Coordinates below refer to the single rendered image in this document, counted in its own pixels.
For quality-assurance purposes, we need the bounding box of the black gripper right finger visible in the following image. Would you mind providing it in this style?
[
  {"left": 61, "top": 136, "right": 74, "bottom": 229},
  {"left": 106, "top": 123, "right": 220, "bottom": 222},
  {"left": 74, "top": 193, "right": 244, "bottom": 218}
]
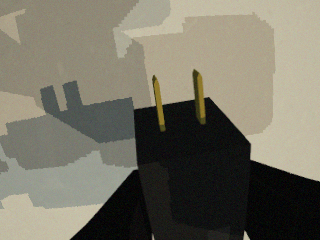
[{"left": 244, "top": 160, "right": 320, "bottom": 240}]

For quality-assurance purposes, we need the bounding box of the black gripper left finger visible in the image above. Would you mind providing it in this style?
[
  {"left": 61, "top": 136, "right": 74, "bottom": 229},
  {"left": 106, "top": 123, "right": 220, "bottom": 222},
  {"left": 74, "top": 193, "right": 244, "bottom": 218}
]
[{"left": 69, "top": 169, "right": 152, "bottom": 240}]

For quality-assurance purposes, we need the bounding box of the black two-prong plug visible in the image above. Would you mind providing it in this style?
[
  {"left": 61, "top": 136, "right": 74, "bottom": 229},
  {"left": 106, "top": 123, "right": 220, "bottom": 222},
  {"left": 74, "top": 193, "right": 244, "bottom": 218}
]
[{"left": 133, "top": 69, "right": 251, "bottom": 240}]

